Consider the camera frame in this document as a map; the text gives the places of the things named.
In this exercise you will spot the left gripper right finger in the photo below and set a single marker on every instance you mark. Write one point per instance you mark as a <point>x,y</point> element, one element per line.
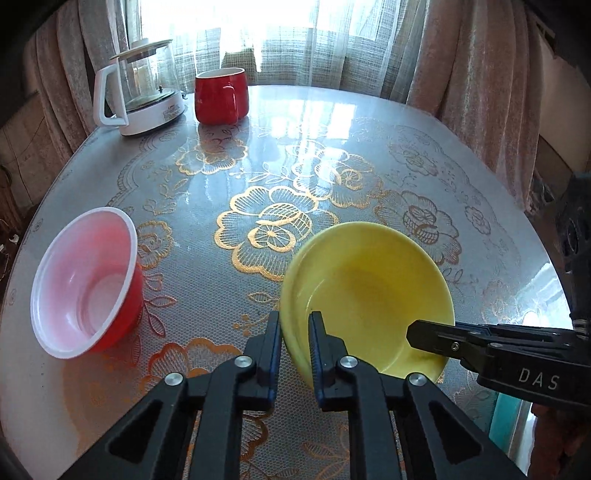
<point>399,428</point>

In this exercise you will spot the pink curtain left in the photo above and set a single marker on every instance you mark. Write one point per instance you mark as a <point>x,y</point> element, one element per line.
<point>61,59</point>

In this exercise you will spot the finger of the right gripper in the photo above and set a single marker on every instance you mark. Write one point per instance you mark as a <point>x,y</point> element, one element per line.
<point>545,366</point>

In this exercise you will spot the red ceramic mug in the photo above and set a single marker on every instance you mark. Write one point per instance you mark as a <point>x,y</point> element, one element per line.
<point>221,96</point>

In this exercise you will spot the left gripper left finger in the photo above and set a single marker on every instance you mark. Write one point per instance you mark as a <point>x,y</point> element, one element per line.
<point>189,427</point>

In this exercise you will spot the pink curtain right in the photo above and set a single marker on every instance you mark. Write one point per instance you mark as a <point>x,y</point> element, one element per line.
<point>479,71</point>

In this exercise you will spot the red plastic bowl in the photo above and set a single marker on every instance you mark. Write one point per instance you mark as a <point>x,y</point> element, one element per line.
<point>87,290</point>

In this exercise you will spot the right hand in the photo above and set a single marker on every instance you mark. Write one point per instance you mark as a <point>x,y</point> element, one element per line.
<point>561,446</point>

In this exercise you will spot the large teal round plate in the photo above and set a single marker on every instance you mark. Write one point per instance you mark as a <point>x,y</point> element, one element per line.
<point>505,416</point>

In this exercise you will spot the white glass electric kettle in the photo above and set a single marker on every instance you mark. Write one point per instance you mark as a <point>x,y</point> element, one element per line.
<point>138,91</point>

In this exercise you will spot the white sheer curtain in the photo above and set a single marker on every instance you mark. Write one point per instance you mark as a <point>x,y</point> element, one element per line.
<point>368,47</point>

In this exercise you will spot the yellow bowl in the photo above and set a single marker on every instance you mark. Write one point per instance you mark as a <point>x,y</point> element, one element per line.
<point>370,283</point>

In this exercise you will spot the pink curtain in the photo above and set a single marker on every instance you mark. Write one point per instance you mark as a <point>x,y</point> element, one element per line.
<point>61,59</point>
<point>479,71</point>

